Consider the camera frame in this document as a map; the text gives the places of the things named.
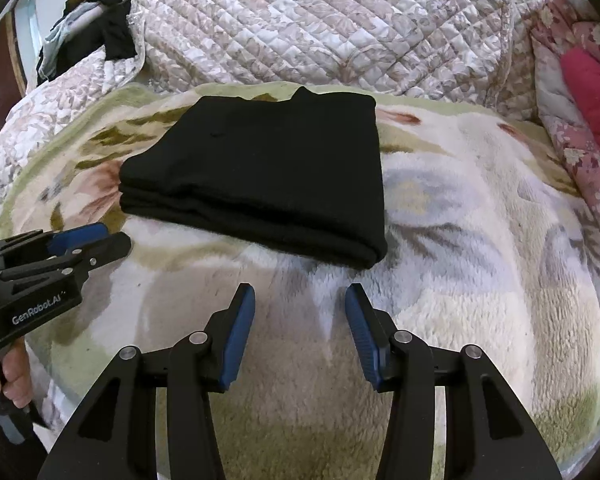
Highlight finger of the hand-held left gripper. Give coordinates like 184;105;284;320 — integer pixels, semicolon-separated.
55;232;132;281
45;224;109;257

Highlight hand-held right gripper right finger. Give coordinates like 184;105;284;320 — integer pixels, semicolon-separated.
345;283;563;480

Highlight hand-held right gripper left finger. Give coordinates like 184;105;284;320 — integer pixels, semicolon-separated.
37;283;257;480

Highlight black pants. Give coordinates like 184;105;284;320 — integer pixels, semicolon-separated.
119;86;388;266

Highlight person's left hand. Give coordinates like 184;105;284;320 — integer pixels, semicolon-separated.
0;346;33;420

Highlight floral fleece blanket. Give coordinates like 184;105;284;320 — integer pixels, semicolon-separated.
10;82;600;480

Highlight brown wooden cabinet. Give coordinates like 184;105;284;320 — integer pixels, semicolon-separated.
0;10;28;128

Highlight pile of clothes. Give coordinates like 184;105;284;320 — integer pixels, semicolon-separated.
36;0;137;83

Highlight pink floral quilt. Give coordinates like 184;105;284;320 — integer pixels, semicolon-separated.
530;0;600;271

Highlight quilted leaf-print bedspread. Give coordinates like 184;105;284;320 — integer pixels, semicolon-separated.
0;0;581;281

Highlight pink pillow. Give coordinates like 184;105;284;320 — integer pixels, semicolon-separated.
560;47;600;153

